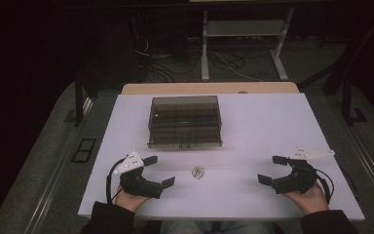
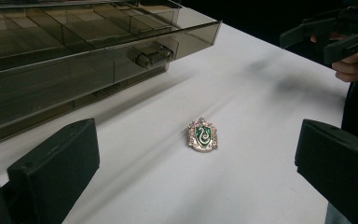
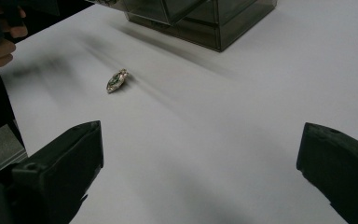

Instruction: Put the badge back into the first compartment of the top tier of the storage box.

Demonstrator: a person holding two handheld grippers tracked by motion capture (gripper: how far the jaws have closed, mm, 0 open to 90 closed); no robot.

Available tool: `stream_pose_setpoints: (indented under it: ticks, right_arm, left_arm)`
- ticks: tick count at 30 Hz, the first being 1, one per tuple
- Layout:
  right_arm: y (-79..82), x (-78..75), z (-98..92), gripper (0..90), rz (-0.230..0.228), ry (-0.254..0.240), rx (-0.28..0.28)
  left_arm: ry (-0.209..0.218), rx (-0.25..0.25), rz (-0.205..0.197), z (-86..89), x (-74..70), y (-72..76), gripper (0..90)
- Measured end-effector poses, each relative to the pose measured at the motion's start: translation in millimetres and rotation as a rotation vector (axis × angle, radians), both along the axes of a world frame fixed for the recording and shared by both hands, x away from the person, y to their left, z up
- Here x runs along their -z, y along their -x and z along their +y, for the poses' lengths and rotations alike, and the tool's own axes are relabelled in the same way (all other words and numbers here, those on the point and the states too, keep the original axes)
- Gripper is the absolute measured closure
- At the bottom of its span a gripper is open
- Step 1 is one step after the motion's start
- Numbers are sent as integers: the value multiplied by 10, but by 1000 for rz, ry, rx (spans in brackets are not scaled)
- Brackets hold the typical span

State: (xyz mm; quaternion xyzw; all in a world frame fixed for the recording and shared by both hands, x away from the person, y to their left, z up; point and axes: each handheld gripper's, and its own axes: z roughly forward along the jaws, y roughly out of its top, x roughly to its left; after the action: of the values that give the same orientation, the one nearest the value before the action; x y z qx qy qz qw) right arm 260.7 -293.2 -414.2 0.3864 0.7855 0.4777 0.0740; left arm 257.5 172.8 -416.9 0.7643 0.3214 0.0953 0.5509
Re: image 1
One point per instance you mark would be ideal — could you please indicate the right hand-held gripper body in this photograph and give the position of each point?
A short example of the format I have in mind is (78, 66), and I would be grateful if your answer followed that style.
(300, 178)

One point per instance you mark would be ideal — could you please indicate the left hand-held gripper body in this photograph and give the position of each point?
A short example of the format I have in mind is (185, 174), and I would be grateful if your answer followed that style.
(128, 164)

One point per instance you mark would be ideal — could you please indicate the small round silver trinket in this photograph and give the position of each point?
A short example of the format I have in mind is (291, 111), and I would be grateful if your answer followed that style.
(198, 172)

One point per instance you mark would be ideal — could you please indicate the smoky transparent plastic storage box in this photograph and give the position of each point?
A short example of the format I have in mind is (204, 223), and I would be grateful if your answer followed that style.
(185, 122)

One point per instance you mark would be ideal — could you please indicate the person's right hand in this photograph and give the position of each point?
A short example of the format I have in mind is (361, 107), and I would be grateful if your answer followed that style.
(311, 201)

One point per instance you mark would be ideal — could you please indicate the person's left hand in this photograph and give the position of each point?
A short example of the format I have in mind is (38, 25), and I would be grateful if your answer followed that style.
(129, 201)

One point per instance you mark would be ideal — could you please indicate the black metal stand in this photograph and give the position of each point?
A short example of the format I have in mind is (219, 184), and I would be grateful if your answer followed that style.
(348, 104)

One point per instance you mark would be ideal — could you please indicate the dark slanted beam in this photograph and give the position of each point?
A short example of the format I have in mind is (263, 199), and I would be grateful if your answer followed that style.
(347, 55)

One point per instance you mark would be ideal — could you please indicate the aluminium floor rail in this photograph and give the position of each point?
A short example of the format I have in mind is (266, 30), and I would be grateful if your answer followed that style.
(370, 162)
(53, 185)

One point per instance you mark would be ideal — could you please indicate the white metal desk frame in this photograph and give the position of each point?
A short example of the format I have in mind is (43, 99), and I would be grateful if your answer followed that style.
(245, 28)

